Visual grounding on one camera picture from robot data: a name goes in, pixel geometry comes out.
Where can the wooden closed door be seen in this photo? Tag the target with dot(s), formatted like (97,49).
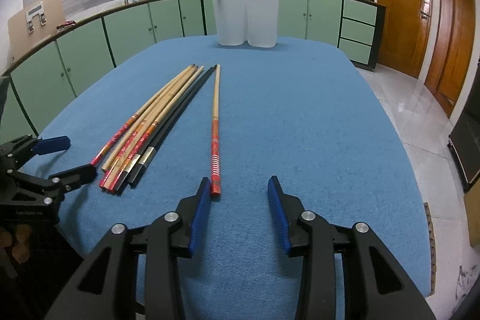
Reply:
(405,35)

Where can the brown cardboard box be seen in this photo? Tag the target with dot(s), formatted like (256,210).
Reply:
(472,209)

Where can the white twin utensil holder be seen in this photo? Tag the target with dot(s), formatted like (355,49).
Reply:
(254,22)

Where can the cardboard board with hardware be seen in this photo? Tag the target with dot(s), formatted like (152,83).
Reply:
(34,24)

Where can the patterned floor rag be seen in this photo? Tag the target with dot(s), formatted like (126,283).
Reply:
(465,281)

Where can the blue tablecloth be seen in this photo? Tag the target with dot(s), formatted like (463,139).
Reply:
(299,111)

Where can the black glass cabinet appliance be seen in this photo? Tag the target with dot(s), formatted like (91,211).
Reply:
(463,141)

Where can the green lower kitchen cabinets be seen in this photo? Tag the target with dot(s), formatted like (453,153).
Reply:
(57,70)

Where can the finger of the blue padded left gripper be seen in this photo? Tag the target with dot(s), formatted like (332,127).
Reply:
(51,145)
(74,178)

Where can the wooden open door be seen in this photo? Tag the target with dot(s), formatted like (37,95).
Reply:
(452,52)

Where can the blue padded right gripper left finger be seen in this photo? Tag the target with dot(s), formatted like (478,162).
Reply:
(105,284)

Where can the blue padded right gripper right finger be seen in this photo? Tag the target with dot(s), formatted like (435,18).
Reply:
(375,284)

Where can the red cloth on counter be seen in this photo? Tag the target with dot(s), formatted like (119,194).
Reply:
(65,25)

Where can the wooden stool with patterned cushion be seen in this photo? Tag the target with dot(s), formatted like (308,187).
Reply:
(432,245)

